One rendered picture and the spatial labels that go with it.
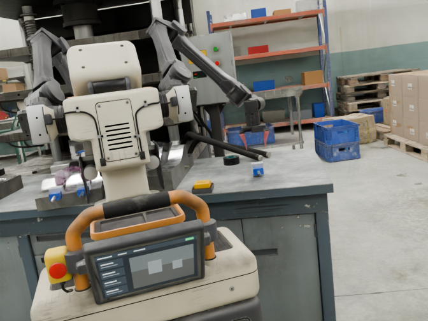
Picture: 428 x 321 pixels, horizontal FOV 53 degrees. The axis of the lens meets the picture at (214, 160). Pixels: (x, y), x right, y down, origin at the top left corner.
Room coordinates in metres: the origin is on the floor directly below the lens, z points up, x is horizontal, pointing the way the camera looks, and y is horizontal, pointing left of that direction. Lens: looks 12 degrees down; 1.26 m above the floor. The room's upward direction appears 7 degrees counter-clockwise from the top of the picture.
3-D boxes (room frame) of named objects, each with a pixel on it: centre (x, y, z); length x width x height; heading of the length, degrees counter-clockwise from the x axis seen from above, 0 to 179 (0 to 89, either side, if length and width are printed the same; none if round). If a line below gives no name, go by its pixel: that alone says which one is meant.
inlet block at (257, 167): (1.75, -0.18, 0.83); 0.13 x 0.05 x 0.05; 176
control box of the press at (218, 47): (2.61, -0.04, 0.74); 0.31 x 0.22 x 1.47; 82
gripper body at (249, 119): (1.78, -0.18, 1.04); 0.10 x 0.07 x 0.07; 86
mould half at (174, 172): (1.95, 0.27, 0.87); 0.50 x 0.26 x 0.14; 172
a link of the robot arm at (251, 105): (1.79, -0.18, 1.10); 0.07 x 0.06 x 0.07; 153
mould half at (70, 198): (1.92, 0.64, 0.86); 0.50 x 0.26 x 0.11; 9
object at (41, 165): (2.91, 0.73, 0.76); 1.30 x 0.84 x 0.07; 82
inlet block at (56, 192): (1.64, 0.64, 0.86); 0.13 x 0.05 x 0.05; 9
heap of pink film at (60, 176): (1.92, 0.63, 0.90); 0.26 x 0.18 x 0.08; 9
